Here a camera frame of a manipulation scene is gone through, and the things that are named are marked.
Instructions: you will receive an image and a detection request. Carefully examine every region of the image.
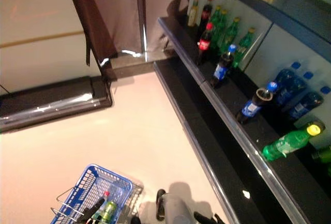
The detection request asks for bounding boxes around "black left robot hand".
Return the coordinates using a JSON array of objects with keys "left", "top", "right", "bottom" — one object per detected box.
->
[{"left": 77, "top": 197, "right": 106, "bottom": 224}]

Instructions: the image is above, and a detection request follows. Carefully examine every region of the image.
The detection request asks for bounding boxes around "clear water bottle red cap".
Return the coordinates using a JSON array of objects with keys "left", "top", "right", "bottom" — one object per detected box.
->
[{"left": 102, "top": 189, "right": 124, "bottom": 209}]

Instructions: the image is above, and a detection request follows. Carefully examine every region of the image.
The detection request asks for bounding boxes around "blue plastic shopping basket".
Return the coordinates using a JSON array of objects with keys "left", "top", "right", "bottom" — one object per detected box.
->
[{"left": 50, "top": 163, "right": 145, "bottom": 224}]

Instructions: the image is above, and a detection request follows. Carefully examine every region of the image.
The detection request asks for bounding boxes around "Pepsi bottle blue cap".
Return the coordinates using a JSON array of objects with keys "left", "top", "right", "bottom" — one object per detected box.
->
[
  {"left": 209, "top": 44, "right": 238, "bottom": 88},
  {"left": 274, "top": 62, "right": 302, "bottom": 98},
  {"left": 287, "top": 86, "right": 331, "bottom": 121},
  {"left": 235, "top": 81, "right": 278, "bottom": 126},
  {"left": 278, "top": 71, "right": 314, "bottom": 107}
]

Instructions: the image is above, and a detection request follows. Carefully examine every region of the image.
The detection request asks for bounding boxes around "green soda can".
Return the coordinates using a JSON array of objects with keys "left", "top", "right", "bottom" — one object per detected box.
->
[
  {"left": 100, "top": 200, "right": 118, "bottom": 224},
  {"left": 311, "top": 146, "right": 331, "bottom": 165}
]

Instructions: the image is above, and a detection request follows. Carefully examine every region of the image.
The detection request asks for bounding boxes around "black low display platform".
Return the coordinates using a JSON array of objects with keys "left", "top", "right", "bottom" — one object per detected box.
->
[{"left": 0, "top": 76, "right": 114, "bottom": 133}]

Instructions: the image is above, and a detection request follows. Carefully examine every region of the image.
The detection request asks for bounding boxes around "black metal store shelf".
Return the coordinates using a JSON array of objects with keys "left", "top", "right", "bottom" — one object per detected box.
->
[
  {"left": 153, "top": 60, "right": 268, "bottom": 224},
  {"left": 157, "top": 16, "right": 331, "bottom": 224}
]

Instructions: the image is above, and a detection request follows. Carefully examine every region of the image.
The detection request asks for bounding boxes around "brown fabric curtain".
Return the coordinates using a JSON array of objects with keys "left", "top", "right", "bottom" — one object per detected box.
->
[{"left": 63, "top": 0, "right": 146, "bottom": 81}]

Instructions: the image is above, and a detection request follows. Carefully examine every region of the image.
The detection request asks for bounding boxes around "Coca-Cola bottle red cap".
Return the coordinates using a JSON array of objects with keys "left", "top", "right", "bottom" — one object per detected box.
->
[
  {"left": 198, "top": 0, "right": 214, "bottom": 37},
  {"left": 197, "top": 22, "right": 215, "bottom": 66}
]

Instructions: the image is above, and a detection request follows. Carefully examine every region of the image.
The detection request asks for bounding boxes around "small tea bottle green cap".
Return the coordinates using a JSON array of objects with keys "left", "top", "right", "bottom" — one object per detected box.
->
[{"left": 187, "top": 0, "right": 200, "bottom": 27}]

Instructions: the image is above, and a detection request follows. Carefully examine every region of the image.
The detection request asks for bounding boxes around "dark metal shelf board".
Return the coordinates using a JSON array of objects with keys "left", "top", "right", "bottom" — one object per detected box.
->
[{"left": 191, "top": 0, "right": 331, "bottom": 63}]

